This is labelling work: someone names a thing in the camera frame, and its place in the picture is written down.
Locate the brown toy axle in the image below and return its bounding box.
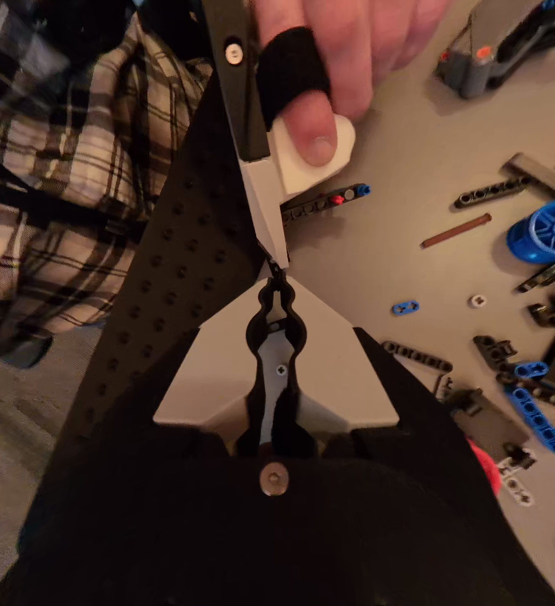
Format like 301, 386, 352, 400
421, 213, 492, 250

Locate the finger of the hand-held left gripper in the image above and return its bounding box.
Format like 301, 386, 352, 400
239, 158, 291, 270

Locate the black shoulder strap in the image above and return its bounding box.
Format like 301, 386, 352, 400
0, 144, 148, 247

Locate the grey toy motor assembly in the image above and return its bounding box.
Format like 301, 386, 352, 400
436, 0, 555, 98

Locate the short black toy beam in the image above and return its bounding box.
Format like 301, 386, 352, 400
454, 176, 532, 210

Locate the grey desk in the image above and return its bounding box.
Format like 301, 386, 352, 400
277, 0, 555, 606

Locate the person's left hand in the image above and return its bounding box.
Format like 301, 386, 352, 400
251, 0, 453, 167

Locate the black toy pin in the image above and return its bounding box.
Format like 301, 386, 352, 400
265, 258, 290, 333

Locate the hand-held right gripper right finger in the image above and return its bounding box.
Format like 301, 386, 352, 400
274, 277, 401, 457

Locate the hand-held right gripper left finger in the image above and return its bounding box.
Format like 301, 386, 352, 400
152, 279, 274, 457

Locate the blue toy wheel rim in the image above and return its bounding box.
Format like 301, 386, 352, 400
506, 199, 555, 264

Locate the red toy wheel rim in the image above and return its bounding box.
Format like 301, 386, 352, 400
467, 438, 502, 496

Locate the grey toy beam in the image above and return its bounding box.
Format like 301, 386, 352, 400
501, 153, 555, 200

